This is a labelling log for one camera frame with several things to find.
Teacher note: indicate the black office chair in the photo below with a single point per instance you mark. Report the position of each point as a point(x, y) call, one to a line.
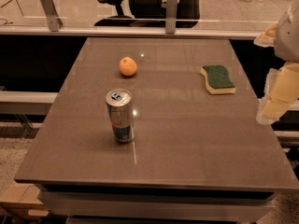
point(151, 13)

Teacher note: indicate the green and yellow sponge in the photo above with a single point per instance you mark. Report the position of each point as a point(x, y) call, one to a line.
point(217, 80)

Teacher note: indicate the middle metal bracket post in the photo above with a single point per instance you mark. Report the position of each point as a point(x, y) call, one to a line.
point(171, 16)

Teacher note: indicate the red bull can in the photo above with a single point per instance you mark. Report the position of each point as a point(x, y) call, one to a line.
point(120, 110)

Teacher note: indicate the left metal bracket post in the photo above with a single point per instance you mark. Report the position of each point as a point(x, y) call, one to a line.
point(53, 20)

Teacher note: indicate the cardboard box under table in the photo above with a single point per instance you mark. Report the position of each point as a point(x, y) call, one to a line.
point(20, 201)

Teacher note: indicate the metal bracket post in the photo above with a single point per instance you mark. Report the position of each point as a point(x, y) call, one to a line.
point(171, 16)
point(53, 20)

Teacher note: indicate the orange fruit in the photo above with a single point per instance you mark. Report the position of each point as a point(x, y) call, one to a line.
point(128, 66)

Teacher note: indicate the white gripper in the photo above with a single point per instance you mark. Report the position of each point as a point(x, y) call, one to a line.
point(288, 36)

